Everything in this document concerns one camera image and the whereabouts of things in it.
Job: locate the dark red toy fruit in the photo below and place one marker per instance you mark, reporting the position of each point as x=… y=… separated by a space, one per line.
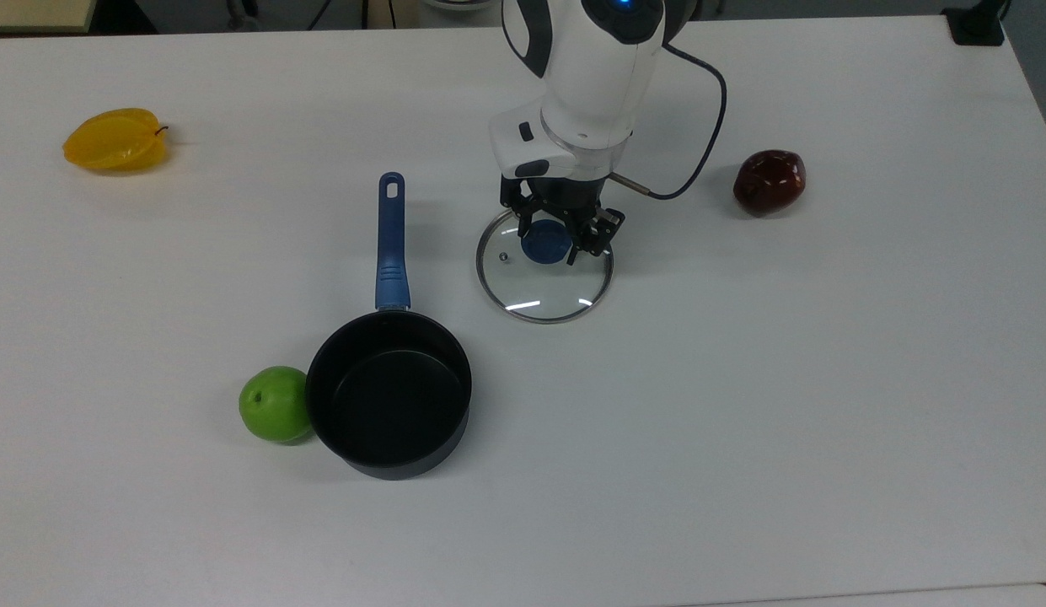
x=769 y=182

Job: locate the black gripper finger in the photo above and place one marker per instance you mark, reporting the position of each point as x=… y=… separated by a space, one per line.
x=522 y=221
x=597 y=234

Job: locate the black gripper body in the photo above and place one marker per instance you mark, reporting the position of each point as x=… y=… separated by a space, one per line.
x=560 y=196

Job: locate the beige board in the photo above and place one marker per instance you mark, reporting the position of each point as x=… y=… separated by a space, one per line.
x=34 y=13

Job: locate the black camera stand pole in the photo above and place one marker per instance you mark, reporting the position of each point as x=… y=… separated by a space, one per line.
x=978 y=24

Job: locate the green toy apple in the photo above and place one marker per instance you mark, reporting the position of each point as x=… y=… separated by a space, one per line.
x=272 y=406

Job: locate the yellow toy starfruit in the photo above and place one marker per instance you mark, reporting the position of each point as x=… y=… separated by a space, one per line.
x=114 y=142

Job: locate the glass lid with blue knob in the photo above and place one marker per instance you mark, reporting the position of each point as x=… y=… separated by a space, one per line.
x=544 y=291

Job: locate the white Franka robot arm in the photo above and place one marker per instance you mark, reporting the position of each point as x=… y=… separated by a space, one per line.
x=594 y=76

